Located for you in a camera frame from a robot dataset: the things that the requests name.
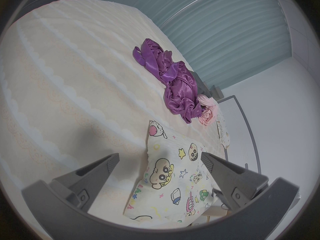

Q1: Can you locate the bed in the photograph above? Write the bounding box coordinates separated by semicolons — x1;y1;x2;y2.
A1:
0;0;262;228

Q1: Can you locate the grey bedside table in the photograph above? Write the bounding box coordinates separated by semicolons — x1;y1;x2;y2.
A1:
211;85;224;101

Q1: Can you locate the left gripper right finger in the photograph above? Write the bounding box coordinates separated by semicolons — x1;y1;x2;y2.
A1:
201;152;270;211

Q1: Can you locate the blue-green curtain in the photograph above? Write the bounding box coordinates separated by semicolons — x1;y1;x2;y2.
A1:
77;0;293;91

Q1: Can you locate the white printed pyjama top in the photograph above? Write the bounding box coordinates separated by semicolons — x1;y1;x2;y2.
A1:
122;120;215;228

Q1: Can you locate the purple satin garment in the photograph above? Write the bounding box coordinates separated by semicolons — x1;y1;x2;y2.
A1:
132;38;203;124

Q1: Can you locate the pink garment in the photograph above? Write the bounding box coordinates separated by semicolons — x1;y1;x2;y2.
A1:
197;94;219;127

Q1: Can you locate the white printed pillow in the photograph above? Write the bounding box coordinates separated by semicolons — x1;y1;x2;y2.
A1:
216;114;230;149

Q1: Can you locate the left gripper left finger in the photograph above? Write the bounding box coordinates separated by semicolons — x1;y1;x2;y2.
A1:
51;153;120;213

